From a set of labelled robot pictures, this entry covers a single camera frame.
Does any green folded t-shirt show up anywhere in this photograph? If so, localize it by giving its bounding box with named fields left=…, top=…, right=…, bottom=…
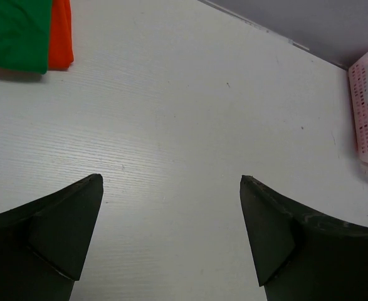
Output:
left=0, top=0, right=52, bottom=75

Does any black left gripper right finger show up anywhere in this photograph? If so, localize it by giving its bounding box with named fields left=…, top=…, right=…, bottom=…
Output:
left=240, top=176, right=368, bottom=300

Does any orange folded t-shirt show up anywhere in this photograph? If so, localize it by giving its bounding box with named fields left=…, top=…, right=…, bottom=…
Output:
left=48, top=0, right=74, bottom=71

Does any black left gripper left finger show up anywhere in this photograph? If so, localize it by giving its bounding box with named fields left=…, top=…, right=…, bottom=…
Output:
left=0, top=174, right=103, bottom=300

